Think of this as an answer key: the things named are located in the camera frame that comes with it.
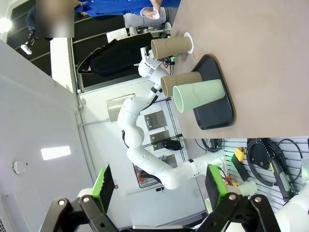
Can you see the black plastic tray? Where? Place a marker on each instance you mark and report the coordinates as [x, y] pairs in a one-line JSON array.
[[214, 116]]

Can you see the pale green spare cup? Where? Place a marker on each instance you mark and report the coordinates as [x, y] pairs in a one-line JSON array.
[[208, 205], [246, 188]]

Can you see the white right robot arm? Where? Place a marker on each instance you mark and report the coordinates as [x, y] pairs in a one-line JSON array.
[[297, 212]]

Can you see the brown plastic cup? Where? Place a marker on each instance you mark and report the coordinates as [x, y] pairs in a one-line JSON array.
[[171, 47], [181, 83]]

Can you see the white control box red buttons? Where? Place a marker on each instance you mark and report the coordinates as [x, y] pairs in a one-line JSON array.
[[142, 180]]

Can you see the person in blue shirt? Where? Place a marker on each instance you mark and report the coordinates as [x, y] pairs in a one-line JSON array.
[[96, 4]]

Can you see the person's left hand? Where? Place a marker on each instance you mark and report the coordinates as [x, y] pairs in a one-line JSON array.
[[150, 12]]

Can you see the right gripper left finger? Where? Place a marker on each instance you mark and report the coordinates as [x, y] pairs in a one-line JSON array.
[[72, 217]]

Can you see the person's left forearm blue sleeve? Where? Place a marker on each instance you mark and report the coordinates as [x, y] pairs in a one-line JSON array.
[[130, 8]]

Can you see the rectangular ceiling light panel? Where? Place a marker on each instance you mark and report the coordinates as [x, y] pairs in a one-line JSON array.
[[55, 152]]

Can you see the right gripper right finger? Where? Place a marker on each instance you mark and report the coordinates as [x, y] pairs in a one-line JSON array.
[[241, 215]]

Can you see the black power strip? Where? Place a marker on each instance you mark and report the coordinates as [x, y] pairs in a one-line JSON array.
[[240, 168]]

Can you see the steel sign plate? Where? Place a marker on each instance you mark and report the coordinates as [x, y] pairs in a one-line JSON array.
[[116, 108], [159, 140], [155, 120]]

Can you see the yellow emergency stop box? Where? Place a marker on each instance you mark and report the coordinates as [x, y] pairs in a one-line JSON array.
[[239, 152]]

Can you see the grey slotted aluminium bench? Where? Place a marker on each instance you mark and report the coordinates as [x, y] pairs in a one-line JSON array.
[[299, 154]]

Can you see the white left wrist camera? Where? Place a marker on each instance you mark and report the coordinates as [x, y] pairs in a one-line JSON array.
[[144, 52]]

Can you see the person's right hand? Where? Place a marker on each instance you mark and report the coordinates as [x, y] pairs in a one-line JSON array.
[[156, 2]]

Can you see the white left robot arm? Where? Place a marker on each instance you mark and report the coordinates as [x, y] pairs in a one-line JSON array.
[[135, 113]]

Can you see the white smoke detector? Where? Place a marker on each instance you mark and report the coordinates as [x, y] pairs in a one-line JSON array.
[[18, 167]]

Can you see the person in black top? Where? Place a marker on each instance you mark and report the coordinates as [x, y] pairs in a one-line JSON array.
[[116, 58]]

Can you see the round ceiling lamp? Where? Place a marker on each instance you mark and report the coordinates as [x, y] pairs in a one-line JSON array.
[[4, 24]]

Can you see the white mounted camera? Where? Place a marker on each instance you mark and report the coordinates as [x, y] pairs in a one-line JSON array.
[[27, 47]]

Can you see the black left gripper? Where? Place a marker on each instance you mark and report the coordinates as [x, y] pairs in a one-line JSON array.
[[167, 62]]

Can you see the pale green plastic cup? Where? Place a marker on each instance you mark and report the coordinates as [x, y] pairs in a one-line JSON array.
[[200, 95]]

